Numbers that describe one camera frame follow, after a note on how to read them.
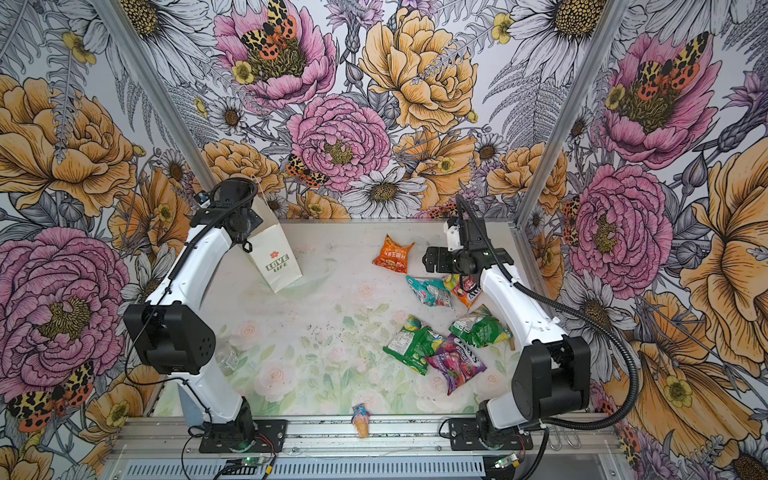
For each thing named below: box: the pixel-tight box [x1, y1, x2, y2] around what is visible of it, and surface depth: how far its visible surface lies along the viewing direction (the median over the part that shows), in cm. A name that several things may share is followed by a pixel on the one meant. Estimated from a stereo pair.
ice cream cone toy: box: [351, 403, 371, 439], surface depth 76 cm
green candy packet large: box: [383, 315, 446, 376], surface depth 89 cm
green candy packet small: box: [449, 303, 512, 349], surface depth 91 cm
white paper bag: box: [247, 195, 303, 293], surface depth 94 cm
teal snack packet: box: [406, 275, 453, 307], surface depth 98 cm
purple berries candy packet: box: [426, 333, 487, 396], surface depth 84 cm
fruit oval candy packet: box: [442, 273, 483, 309], surface depth 98 cm
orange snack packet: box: [372, 234, 415, 274], surface depth 108 cm
